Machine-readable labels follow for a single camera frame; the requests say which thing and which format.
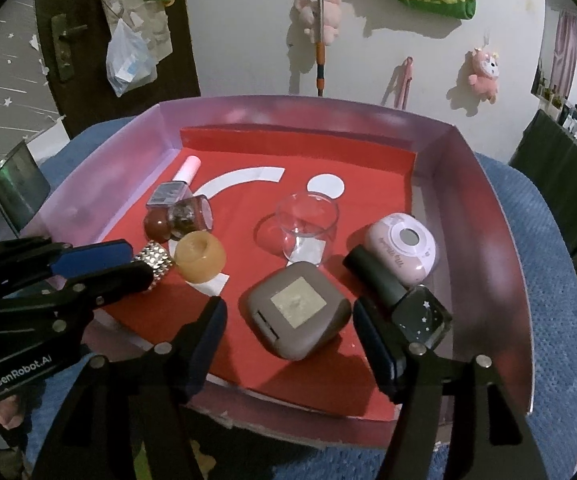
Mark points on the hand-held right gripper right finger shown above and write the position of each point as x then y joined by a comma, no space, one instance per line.
376,345

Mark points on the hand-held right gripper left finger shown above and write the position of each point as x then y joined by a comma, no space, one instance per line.
201,360

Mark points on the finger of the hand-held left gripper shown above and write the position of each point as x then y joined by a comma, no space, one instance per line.
118,280
93,257

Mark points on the black starry nail polish bottle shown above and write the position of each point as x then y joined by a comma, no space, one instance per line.
423,315

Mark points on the grey-brown square case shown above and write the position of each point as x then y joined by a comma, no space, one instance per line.
268,330

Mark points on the pink round case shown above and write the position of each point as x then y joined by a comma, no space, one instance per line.
398,255

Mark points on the small bottle brown round cap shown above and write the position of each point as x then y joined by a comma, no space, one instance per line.
188,212

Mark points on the clear glass cup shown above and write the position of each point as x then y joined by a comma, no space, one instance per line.
308,220

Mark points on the pink cardboard box red bottom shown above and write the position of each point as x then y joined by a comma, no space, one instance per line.
483,240

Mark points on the person's left hand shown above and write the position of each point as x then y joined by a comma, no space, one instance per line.
11,417

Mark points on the pink nail polish bottle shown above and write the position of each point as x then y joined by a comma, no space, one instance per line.
168,195

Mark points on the translucent plastic bag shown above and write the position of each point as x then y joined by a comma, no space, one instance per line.
128,65

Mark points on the dark brown door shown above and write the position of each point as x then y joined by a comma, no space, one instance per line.
183,60

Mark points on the dark green table cover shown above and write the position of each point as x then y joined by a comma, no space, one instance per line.
553,175

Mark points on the pink plush toy with hat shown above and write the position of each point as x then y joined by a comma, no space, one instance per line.
485,72

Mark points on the pink pig plush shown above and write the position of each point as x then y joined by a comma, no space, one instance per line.
333,15

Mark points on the pink curtain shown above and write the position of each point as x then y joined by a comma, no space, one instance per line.
565,50

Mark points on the pink wall clip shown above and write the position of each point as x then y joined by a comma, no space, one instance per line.
407,80

